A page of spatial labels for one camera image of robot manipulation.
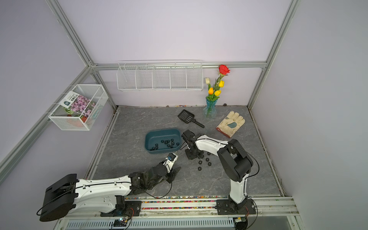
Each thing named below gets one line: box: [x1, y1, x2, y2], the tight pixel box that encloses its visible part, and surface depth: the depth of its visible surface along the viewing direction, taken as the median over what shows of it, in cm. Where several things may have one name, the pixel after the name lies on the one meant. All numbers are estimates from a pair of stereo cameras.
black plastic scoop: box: [177, 109, 205, 128], surface depth 115 cm
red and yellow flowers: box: [205, 64, 231, 102], surface depth 93 cm
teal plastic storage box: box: [144, 128, 182, 155], surface depth 101 cm
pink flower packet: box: [58, 90, 97, 117], surface depth 75 cm
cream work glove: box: [216, 110, 246, 138], surface depth 111 cm
